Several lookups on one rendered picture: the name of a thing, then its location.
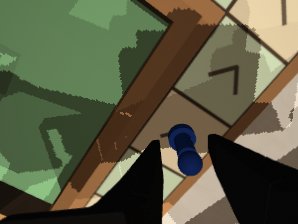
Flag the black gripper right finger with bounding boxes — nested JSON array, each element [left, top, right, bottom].
[[208, 134, 298, 224]]

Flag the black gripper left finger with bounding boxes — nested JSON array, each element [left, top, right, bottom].
[[0, 140, 164, 224]]

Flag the square wooden dice tray with green floor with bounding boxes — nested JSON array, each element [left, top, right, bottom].
[[0, 0, 298, 220]]

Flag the dark blue game pawn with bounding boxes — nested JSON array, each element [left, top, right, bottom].
[[168, 124, 203, 176]]

